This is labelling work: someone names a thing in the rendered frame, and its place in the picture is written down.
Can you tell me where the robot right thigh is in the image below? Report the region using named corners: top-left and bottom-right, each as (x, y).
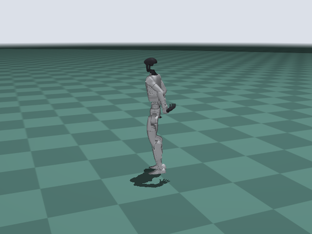
top-left (155, 123), bottom-right (163, 143)

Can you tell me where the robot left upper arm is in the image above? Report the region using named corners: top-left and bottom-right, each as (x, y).
top-left (145, 77), bottom-right (164, 96)

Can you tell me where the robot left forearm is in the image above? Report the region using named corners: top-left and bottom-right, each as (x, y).
top-left (157, 92), bottom-right (168, 114)

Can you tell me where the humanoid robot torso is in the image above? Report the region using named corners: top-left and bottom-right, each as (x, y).
top-left (145, 73), bottom-right (161, 117)

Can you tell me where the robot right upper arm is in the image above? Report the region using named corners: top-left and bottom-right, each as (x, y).
top-left (159, 74), bottom-right (167, 94)

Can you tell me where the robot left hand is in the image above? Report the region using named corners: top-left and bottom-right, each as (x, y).
top-left (166, 104), bottom-right (176, 113)

